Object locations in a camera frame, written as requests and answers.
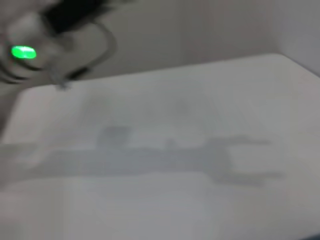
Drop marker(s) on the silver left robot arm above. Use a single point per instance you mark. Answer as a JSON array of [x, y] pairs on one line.
[[22, 50]]

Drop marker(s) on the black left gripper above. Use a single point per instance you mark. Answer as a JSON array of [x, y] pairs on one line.
[[67, 15]]

